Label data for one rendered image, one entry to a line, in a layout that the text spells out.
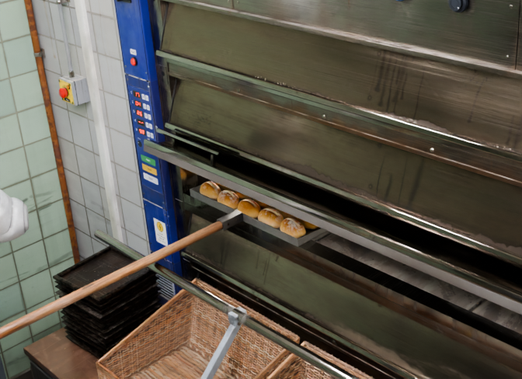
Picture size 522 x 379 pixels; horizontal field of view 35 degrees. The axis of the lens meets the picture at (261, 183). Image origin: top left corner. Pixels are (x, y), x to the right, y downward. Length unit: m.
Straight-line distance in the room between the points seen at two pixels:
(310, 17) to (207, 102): 0.61
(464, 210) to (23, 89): 2.11
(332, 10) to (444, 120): 0.44
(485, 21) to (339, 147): 0.63
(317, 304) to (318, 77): 0.78
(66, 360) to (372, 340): 1.28
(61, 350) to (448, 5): 2.07
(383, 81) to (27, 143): 1.94
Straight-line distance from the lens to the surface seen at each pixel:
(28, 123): 3.70
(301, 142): 2.48
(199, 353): 3.22
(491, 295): 2.02
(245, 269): 2.93
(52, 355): 3.38
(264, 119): 2.59
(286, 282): 2.79
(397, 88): 2.16
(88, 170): 3.62
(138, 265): 2.60
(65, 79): 3.38
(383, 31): 2.16
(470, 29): 2.01
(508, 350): 2.29
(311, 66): 2.35
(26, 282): 3.95
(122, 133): 3.27
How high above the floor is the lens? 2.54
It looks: 26 degrees down
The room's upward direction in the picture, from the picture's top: 4 degrees counter-clockwise
